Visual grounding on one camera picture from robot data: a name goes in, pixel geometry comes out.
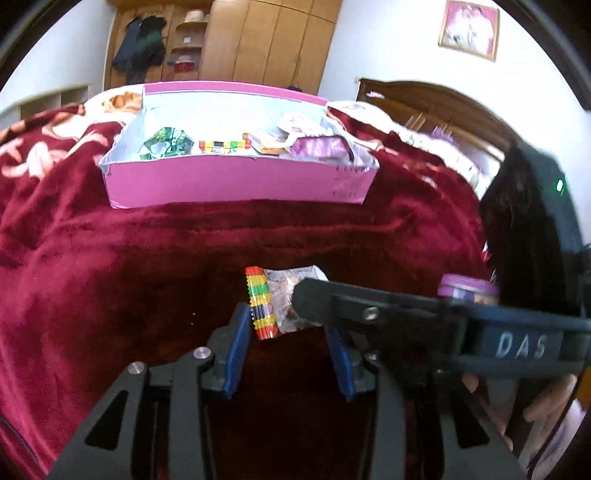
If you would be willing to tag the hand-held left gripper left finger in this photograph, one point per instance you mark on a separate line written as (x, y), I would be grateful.
(238, 350)

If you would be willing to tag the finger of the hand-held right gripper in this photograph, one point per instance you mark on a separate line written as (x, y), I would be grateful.
(369, 314)

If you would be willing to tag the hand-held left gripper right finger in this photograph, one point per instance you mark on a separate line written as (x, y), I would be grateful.
(339, 362)

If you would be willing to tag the purple round tin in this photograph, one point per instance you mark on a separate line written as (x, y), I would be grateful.
(466, 288)

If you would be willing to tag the pink cardboard box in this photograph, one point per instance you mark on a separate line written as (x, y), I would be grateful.
(231, 180)

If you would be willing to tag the large pink jelly pouch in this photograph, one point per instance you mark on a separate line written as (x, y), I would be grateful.
(318, 147)

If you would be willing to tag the person's right forearm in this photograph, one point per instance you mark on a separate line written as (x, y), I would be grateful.
(565, 443)

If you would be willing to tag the person's right hand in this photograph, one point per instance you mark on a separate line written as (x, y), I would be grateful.
(545, 406)

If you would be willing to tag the dark wooden headboard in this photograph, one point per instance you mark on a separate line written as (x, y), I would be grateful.
(438, 101)

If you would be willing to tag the dark red plush blanket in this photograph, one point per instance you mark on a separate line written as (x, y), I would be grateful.
(92, 254)

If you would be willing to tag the orange snack packet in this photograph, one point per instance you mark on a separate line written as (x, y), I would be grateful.
(272, 147)

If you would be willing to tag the small black object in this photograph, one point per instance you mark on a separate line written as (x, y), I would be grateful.
(293, 87)

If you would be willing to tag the wooden wardrobe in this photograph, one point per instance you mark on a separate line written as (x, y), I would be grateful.
(268, 41)

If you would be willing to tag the pink hat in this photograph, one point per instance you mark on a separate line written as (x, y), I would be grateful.
(183, 63)

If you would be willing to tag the grey low shelf unit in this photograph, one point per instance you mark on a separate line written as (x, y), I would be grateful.
(41, 101)

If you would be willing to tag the hanging dark coat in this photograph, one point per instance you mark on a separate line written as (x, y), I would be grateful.
(138, 46)

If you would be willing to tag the round pink box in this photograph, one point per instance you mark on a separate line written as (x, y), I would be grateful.
(196, 16)

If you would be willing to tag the framed wall picture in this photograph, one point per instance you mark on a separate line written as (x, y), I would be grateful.
(468, 27)

